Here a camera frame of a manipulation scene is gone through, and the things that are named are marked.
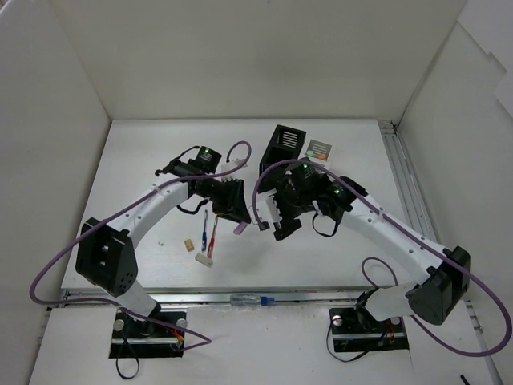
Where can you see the aluminium rail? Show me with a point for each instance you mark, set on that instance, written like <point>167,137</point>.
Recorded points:
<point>408,204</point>
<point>267,295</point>

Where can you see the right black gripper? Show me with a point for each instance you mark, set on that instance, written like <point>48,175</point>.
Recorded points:
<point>284,209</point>

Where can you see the black slotted container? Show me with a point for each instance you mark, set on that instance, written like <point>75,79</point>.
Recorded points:
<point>285,143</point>

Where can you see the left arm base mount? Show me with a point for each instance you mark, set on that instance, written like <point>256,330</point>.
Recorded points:
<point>144,340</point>

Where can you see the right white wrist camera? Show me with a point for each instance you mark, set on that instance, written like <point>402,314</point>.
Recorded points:
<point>267,211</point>

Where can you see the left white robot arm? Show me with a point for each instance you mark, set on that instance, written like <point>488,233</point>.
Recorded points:
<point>106,253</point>

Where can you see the aluminium front rail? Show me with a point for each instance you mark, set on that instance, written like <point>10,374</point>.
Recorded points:
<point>267,295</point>

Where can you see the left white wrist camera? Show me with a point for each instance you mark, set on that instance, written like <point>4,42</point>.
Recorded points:
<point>233,165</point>

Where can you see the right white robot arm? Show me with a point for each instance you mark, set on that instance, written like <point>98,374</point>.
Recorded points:
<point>439,276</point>

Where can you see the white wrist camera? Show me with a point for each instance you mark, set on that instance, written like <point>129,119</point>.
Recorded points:
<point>233,165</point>
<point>267,211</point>

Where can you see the white slotted container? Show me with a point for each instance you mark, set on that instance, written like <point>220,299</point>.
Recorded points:
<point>319,147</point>

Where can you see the aluminium right rail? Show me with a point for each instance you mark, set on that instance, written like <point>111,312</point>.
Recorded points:
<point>408,204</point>

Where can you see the red pen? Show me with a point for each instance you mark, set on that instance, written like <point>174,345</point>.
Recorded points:
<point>212,238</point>

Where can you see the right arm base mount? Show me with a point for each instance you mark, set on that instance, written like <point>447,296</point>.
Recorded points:
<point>351,336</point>

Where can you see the small tan eraser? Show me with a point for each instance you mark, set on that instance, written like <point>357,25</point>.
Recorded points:
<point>189,245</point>

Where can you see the white eraser block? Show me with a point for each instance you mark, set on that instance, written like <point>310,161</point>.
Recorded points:
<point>204,260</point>

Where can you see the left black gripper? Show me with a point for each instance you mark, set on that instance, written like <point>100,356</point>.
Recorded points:
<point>231,199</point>

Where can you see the clear bottle blue cap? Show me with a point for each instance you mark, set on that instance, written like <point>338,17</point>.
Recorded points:
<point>250,300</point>

